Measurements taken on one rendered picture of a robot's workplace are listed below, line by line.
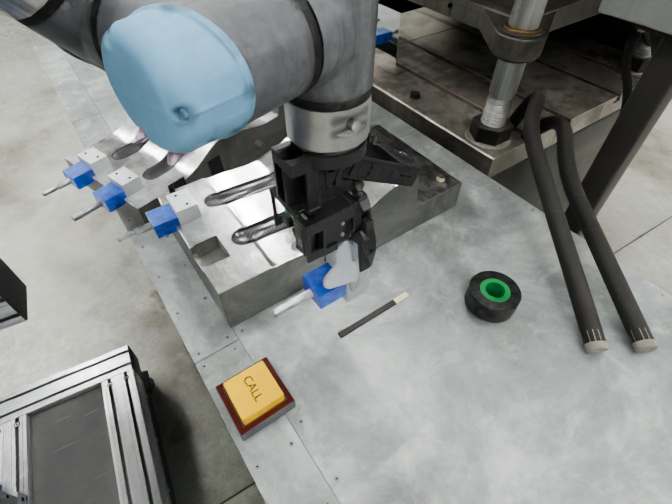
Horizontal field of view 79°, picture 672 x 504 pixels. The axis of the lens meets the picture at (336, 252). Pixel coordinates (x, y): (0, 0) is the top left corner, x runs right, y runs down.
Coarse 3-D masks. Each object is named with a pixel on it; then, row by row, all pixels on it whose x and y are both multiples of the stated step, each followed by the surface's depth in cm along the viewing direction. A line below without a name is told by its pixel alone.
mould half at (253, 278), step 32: (416, 160) 84; (192, 192) 73; (384, 192) 67; (416, 192) 72; (448, 192) 78; (192, 224) 67; (224, 224) 67; (384, 224) 72; (416, 224) 79; (192, 256) 65; (256, 256) 62; (288, 256) 63; (224, 288) 58; (256, 288) 62; (288, 288) 67
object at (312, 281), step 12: (324, 264) 54; (312, 276) 53; (324, 276) 53; (312, 288) 52; (324, 288) 51; (336, 288) 52; (348, 288) 53; (360, 288) 55; (288, 300) 51; (300, 300) 52; (324, 300) 52; (348, 300) 55; (276, 312) 50
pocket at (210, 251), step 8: (208, 240) 65; (216, 240) 66; (192, 248) 64; (200, 248) 65; (208, 248) 66; (216, 248) 67; (224, 248) 64; (200, 256) 66; (208, 256) 66; (216, 256) 66; (224, 256) 66; (200, 264) 63; (208, 264) 65
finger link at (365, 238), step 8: (368, 216) 43; (368, 224) 43; (360, 232) 43; (368, 232) 43; (360, 240) 44; (368, 240) 44; (360, 248) 45; (368, 248) 44; (360, 256) 46; (368, 256) 45; (360, 264) 47; (368, 264) 47
